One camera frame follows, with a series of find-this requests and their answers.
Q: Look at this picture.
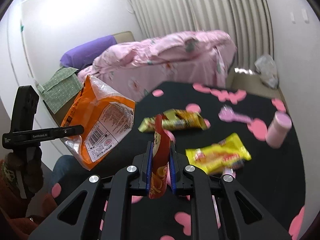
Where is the green checked cloth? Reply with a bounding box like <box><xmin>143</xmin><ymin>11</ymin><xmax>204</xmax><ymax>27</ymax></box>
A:
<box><xmin>36</xmin><ymin>67</ymin><xmax>83</xmax><ymax>114</ymax></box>

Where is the pink cylinder container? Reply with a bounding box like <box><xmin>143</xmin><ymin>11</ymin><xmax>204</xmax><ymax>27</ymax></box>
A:
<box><xmin>265</xmin><ymin>111</ymin><xmax>292</xmax><ymax>148</ymax></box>

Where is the striped beige curtain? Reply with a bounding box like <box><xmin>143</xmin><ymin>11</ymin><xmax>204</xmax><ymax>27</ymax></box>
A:
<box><xmin>130</xmin><ymin>0</ymin><xmax>274</xmax><ymax>70</ymax></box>

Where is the pink floral duvet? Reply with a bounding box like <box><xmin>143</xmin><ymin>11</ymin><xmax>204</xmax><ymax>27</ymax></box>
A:
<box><xmin>92</xmin><ymin>30</ymin><xmax>236</xmax><ymax>74</ymax></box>

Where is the pink transparent wrapper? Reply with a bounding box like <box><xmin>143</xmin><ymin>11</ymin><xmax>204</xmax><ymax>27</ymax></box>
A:
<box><xmin>218</xmin><ymin>105</ymin><xmax>253</xmax><ymax>124</ymax></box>

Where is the yellow biscuit packet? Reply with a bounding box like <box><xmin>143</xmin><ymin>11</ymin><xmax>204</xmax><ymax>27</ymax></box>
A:
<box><xmin>185</xmin><ymin>133</ymin><xmax>252</xmax><ymax>174</ymax></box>

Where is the gold green snack wrapper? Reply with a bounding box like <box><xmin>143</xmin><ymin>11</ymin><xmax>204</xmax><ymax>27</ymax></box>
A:
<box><xmin>138</xmin><ymin>109</ymin><xmax>208</xmax><ymax>133</ymax></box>

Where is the person's left hand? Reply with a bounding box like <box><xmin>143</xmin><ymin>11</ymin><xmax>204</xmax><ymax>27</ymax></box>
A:
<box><xmin>0</xmin><ymin>152</ymin><xmax>45</xmax><ymax>196</ymax></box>

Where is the pink caterpillar toy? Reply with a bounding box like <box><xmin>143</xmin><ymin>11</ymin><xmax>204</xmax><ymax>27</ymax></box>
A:
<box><xmin>164</xmin><ymin>130</ymin><xmax>189</xmax><ymax>191</ymax></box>

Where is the wall socket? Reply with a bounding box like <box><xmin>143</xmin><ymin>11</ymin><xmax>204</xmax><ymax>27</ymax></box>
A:
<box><xmin>302</xmin><ymin>9</ymin><xmax>310</xmax><ymax>24</ymax></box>

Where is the person's jeans leg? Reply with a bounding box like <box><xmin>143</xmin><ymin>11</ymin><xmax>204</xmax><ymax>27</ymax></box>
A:
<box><xmin>49</xmin><ymin>155</ymin><xmax>90</xmax><ymax>193</ymax></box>

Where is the orange snack bag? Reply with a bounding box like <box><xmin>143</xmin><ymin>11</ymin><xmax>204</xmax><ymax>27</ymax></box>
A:
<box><xmin>61</xmin><ymin>75</ymin><xmax>136</xmax><ymax>170</ymax></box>

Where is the purple pillow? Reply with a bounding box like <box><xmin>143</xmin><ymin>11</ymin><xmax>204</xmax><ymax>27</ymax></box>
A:
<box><xmin>60</xmin><ymin>35</ymin><xmax>117</xmax><ymax>70</ymax></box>

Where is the wall switch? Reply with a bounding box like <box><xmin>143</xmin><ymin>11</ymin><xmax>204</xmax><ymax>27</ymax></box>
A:
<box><xmin>290</xmin><ymin>12</ymin><xmax>296</xmax><ymax>24</ymax></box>

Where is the white plastic bag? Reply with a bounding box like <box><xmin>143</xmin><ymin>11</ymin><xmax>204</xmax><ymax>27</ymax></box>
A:
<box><xmin>254</xmin><ymin>54</ymin><xmax>278</xmax><ymax>89</ymax></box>

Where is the bed with pink sheet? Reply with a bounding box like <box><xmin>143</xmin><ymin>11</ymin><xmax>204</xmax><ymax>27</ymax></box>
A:
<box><xmin>78</xmin><ymin>44</ymin><xmax>236</xmax><ymax>102</ymax></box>

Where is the wooden bedside table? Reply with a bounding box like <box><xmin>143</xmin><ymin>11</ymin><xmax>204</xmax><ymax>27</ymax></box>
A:
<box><xmin>43</xmin><ymin>98</ymin><xmax>74</xmax><ymax>126</ymax></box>

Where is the red gold snack bag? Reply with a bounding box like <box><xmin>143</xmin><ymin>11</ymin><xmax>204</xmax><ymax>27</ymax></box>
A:
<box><xmin>149</xmin><ymin>114</ymin><xmax>170</xmax><ymax>199</ymax></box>

